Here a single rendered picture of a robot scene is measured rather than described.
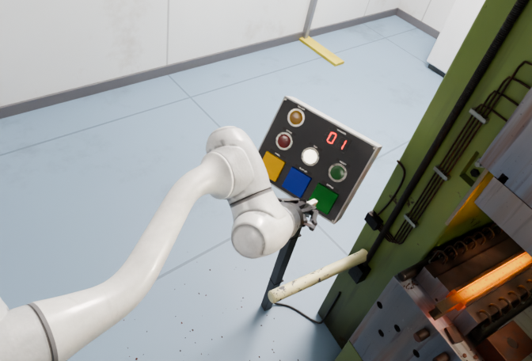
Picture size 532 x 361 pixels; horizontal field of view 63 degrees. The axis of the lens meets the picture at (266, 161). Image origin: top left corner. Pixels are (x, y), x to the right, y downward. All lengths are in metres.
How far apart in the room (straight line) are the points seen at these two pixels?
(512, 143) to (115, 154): 2.30
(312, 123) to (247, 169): 0.51
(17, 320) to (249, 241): 0.42
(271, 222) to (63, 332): 0.42
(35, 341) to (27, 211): 1.99
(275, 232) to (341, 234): 1.78
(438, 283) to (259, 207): 0.66
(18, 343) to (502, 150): 0.99
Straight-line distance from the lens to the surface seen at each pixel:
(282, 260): 1.90
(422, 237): 1.56
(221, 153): 0.90
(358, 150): 1.34
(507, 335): 1.41
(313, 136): 1.38
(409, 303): 1.42
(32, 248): 2.50
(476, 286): 1.41
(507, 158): 1.12
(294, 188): 1.40
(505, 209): 1.16
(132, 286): 0.76
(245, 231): 0.88
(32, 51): 3.07
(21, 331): 0.69
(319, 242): 2.57
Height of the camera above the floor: 1.99
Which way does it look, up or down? 43 degrees down
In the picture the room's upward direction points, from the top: 14 degrees clockwise
